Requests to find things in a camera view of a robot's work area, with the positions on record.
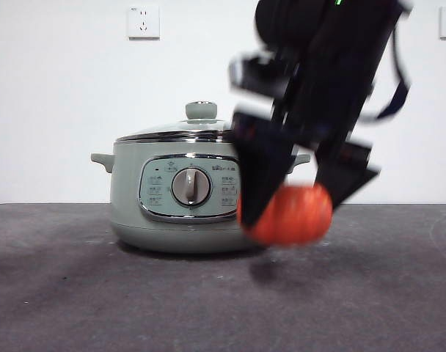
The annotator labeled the orange pumpkin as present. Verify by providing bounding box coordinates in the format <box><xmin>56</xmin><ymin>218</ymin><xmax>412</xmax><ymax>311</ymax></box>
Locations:
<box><xmin>241</xmin><ymin>183</ymin><xmax>334</xmax><ymax>246</ymax></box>

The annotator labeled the pale green electric cooking pot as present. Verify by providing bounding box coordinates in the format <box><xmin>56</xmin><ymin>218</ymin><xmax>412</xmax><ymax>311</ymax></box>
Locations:
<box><xmin>90</xmin><ymin>124</ymin><xmax>311</xmax><ymax>254</ymax></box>

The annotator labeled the dark cable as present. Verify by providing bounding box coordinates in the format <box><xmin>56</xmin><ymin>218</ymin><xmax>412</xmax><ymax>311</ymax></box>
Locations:
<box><xmin>362</xmin><ymin>7</ymin><xmax>413</xmax><ymax>124</ymax></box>

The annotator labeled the glass lid with green knob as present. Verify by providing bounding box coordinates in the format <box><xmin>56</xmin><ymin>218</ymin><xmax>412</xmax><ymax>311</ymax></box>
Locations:
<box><xmin>116</xmin><ymin>101</ymin><xmax>235</xmax><ymax>143</ymax></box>

